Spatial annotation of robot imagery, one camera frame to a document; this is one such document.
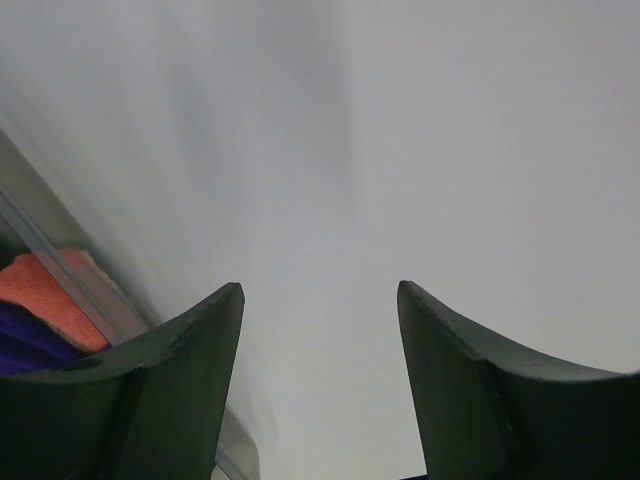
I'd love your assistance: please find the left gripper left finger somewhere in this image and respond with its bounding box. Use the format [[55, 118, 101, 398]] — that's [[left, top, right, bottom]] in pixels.
[[1, 283, 245, 479]]

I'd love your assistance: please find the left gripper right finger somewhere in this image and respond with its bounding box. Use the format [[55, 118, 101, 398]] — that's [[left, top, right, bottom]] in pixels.
[[397, 281, 639, 479]]

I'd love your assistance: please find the purple towel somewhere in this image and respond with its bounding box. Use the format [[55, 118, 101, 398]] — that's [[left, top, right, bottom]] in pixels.
[[1, 302, 84, 376]]

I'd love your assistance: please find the orange towel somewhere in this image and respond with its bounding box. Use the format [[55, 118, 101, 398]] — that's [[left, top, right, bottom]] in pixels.
[[1, 253, 109, 354]]

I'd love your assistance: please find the clear plastic bin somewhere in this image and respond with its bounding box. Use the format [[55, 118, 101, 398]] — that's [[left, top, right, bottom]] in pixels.
[[1, 138, 260, 479]]

